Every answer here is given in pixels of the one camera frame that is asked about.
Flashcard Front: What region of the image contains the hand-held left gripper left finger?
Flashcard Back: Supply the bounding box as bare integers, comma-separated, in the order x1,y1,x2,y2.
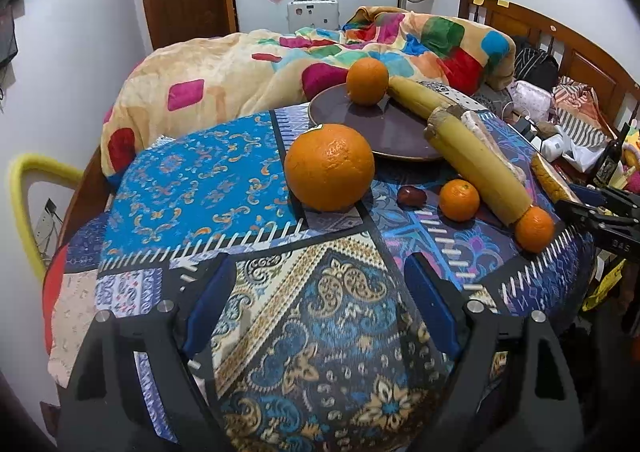
59,252,237,452

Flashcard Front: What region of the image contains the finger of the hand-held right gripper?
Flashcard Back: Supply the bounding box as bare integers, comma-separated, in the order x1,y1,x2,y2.
570,183,640,214
555,199,640,247

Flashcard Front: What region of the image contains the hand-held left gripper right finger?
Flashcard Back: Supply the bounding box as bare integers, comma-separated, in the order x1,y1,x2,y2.
404,252,589,452

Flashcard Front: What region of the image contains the small orange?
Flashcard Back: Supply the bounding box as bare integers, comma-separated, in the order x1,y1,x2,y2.
514,206,556,253
439,179,481,222

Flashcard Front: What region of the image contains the dark red jujube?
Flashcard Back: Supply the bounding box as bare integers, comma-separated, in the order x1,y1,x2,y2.
397,185,427,207

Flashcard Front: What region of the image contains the thick yellow banana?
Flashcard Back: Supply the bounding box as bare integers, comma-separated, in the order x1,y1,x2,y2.
424,108,532,228

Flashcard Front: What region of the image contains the large orange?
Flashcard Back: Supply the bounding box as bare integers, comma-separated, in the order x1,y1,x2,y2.
284,123,376,213

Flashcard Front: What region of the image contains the dark round plate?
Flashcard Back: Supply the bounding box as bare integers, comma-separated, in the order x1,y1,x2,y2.
308,84,446,162

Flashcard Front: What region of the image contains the dark glass bottle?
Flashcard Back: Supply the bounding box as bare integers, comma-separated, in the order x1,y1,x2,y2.
592,122,632,189

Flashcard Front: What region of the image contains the brown bread loaf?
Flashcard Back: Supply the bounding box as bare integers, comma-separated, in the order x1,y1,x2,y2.
530,153,584,206

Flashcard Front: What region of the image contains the white plastic container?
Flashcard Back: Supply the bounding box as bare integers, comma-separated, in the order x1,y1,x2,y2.
542,134,572,161

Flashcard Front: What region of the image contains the striped cloth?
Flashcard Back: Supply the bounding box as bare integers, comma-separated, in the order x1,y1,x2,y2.
552,76,610,145

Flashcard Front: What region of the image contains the blue patterned tablecloth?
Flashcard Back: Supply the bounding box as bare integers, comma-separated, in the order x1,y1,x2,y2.
42,86,598,452

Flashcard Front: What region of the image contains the pink bag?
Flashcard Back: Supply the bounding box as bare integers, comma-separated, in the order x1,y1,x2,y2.
509,80,554,123

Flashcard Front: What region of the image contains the black backpack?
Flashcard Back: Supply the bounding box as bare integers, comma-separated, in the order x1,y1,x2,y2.
513,47,560,91

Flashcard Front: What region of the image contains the wooden bed headboard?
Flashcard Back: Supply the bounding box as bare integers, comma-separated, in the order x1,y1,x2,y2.
458,0,640,135

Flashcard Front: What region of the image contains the slim yellow banana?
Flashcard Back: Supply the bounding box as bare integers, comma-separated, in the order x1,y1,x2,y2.
388,76,463,120

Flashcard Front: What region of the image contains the medium orange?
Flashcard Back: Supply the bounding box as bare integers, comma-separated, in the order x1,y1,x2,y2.
346,57,390,106

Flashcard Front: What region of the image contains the colourful patchwork blanket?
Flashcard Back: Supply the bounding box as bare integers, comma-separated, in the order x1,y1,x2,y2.
100,6,517,178

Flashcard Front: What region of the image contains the white appliance with knobs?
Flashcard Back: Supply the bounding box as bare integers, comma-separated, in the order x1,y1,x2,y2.
286,0,341,31

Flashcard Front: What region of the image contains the dark hanging cloth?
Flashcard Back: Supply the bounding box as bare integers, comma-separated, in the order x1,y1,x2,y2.
0,0,34,69

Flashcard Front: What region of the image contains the yellow padded chair frame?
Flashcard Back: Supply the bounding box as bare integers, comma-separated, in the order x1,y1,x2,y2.
8,153,84,284

